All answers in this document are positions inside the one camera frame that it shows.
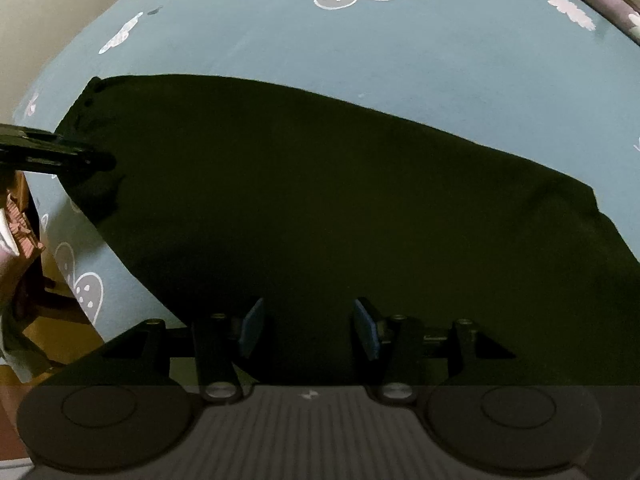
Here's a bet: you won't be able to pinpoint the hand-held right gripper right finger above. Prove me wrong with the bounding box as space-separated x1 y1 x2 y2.
352 297 558 405

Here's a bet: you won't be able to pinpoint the black drawstring pants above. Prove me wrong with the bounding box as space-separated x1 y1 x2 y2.
55 74 640 386

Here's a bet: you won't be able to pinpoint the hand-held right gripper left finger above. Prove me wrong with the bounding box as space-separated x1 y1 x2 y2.
50 297 266 403

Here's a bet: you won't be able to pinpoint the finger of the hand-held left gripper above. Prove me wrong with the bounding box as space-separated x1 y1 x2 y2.
0 122 117 176

